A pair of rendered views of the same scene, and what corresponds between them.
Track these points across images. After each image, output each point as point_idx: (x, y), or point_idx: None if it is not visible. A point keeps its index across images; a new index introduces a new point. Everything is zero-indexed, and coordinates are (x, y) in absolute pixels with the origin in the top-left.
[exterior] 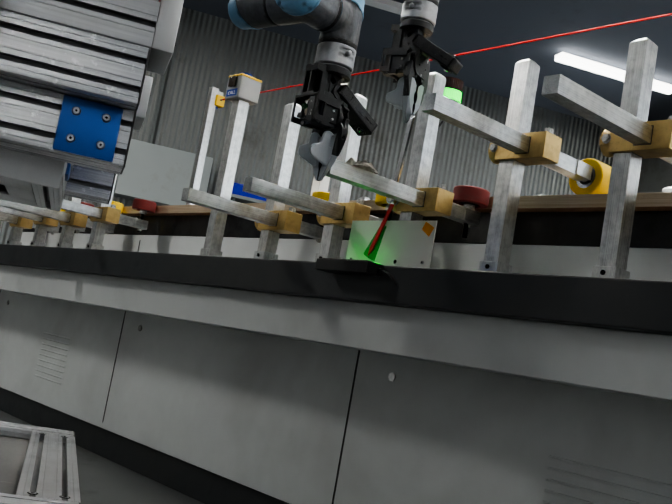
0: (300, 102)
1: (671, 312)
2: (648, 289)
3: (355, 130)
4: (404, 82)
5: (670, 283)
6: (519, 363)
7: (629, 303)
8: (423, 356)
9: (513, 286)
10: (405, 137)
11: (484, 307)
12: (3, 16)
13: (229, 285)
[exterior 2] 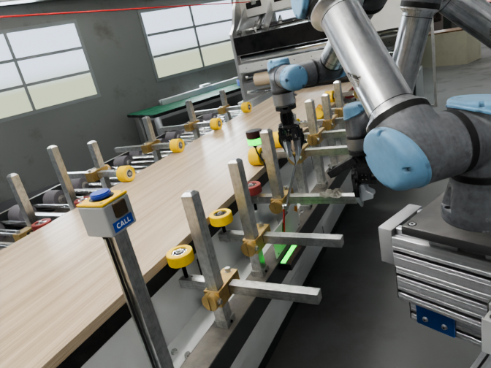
0: (371, 171)
1: (338, 183)
2: (335, 180)
3: (335, 176)
4: (303, 141)
5: (337, 176)
6: (317, 230)
7: (335, 187)
8: (302, 260)
9: (321, 205)
10: (294, 170)
11: (318, 220)
12: None
13: (230, 366)
